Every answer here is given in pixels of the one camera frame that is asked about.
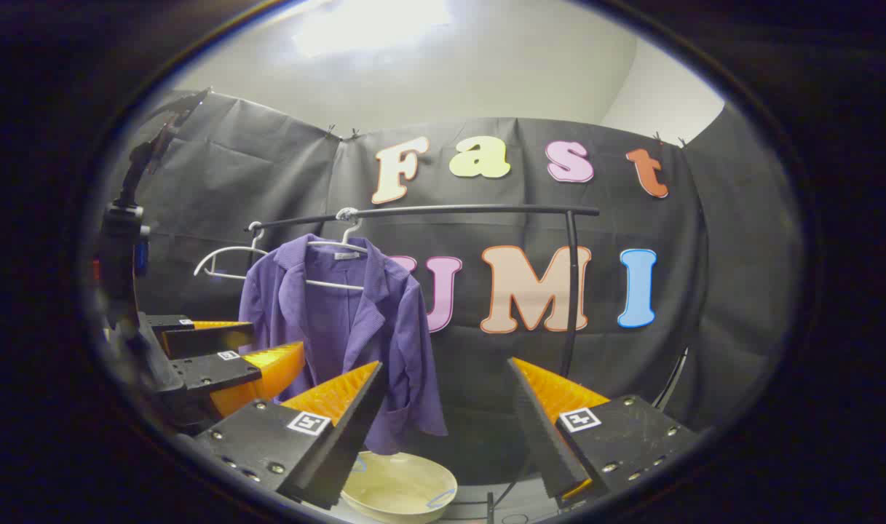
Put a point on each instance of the black backdrop cloth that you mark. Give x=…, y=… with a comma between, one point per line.
x=268, y=182

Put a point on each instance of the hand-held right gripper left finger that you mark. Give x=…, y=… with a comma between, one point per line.
x=348, y=444

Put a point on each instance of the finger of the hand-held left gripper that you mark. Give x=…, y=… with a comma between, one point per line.
x=217, y=372
x=210, y=342

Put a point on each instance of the empty white clothes hanger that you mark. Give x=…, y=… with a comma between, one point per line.
x=224, y=251

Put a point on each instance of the white clothes hanger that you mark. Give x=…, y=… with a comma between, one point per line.
x=224, y=251
x=349, y=233

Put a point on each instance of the cream laundry hamper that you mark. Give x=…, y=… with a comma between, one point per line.
x=399, y=484

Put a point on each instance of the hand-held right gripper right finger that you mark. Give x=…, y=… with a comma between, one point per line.
x=541, y=429

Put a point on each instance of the black metal garment rack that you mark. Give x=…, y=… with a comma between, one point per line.
x=486, y=209

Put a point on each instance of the purple knit jacket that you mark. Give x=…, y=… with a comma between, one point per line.
x=392, y=327

